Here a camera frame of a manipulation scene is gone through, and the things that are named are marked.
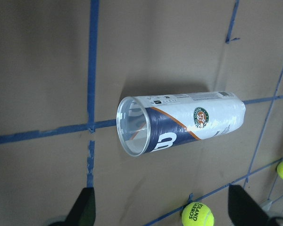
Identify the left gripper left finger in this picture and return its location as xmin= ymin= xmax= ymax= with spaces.
xmin=65 ymin=187 xmax=95 ymax=226

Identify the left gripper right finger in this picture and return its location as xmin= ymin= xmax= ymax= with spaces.
xmin=228 ymin=185 xmax=274 ymax=226

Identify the white blue tennis ball can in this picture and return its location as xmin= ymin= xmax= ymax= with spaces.
xmin=116 ymin=91 xmax=246 ymax=157

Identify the tennis ball table centre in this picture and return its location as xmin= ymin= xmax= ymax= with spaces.
xmin=181 ymin=202 xmax=215 ymax=226

